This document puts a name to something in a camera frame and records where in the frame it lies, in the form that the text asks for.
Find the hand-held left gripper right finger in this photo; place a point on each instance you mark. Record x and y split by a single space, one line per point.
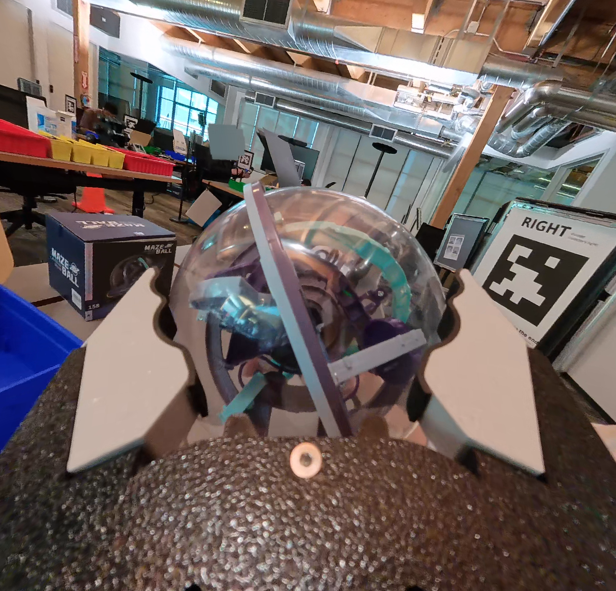
486 374

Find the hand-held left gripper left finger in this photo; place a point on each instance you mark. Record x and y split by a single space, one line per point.
125 369

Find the clear plastic maze ball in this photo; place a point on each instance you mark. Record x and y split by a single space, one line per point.
308 311

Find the dark maze ball box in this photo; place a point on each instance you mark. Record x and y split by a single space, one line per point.
96 263

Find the blue plastic bin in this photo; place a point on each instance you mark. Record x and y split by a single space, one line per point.
29 350

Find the framed black white tag sign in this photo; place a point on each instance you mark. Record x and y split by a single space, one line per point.
539 273

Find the brown cardboard backing board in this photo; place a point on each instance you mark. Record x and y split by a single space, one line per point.
5 254

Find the orange traffic cone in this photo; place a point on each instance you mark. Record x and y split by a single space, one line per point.
94 198

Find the white leaning board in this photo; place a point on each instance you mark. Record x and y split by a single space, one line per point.
204 210

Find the red storage bin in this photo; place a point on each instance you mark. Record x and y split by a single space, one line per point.
19 141
149 163

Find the wooden work table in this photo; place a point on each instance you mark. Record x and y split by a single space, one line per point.
72 167

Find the yellow storage bin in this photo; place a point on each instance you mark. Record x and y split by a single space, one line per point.
101 157
60 149
82 153
117 160

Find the green storage bin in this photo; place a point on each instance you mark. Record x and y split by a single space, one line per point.
238 185

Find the black floor lamp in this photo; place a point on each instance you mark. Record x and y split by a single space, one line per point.
382 167
141 95

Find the small printed tag marker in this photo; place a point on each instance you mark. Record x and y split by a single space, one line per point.
246 160

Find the black computer monitor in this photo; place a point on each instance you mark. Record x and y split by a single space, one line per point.
308 162

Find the wooden post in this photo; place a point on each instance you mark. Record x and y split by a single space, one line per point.
474 153

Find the round silver duct with vents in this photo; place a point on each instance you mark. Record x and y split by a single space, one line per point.
313 27

